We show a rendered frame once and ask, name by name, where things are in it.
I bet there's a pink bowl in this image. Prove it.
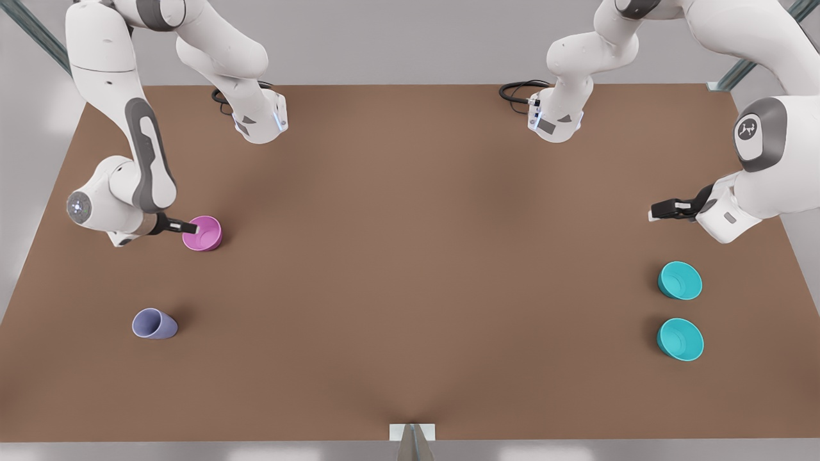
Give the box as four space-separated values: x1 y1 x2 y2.
182 216 223 252

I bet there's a teal bowl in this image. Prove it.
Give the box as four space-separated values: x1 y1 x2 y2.
658 261 703 300
657 318 705 362

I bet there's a lavender blue cup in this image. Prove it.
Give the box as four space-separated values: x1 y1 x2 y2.
132 308 179 340

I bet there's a black cable loop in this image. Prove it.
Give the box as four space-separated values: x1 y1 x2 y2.
499 80 554 115
211 81 274 117

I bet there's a silver frame post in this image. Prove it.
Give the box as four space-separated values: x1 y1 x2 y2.
0 0 72 76
389 423 436 461
706 0 820 92

